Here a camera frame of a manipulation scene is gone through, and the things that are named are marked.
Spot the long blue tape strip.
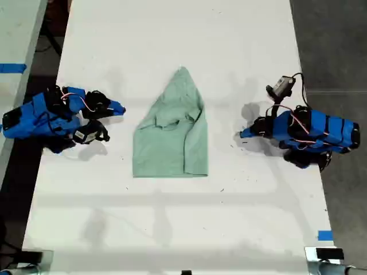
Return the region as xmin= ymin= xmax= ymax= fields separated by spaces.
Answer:
xmin=0 ymin=63 xmax=28 ymax=74

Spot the red white servo wire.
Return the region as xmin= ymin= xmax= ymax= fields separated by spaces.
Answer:
xmin=288 ymin=112 xmax=346 ymax=151
xmin=61 ymin=91 xmax=97 ymax=113

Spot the black floor cable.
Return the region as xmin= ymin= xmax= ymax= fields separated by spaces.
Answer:
xmin=36 ymin=27 xmax=63 ymax=57

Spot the short black camera stalk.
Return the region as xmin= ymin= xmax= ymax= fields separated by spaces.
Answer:
xmin=266 ymin=96 xmax=287 ymax=119

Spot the pale green T-shirt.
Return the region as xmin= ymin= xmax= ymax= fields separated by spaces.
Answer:
xmin=132 ymin=66 xmax=209 ymax=179

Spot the short blue tape strip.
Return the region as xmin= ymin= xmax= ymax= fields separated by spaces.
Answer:
xmin=317 ymin=230 xmax=334 ymax=242

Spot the grey black camera box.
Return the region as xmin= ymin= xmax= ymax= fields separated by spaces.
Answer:
xmin=266 ymin=75 xmax=296 ymax=101

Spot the black camera box white label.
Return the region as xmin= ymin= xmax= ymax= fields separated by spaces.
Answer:
xmin=73 ymin=128 xmax=97 ymax=145

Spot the long black camera cable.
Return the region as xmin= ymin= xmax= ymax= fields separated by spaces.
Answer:
xmin=291 ymin=72 xmax=310 ymax=111

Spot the pale side table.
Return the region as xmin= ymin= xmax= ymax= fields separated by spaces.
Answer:
xmin=0 ymin=0 xmax=49 ymax=184

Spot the black box on metal bracket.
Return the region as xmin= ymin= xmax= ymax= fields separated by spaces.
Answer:
xmin=20 ymin=250 xmax=44 ymax=263
xmin=315 ymin=247 xmax=345 ymax=260

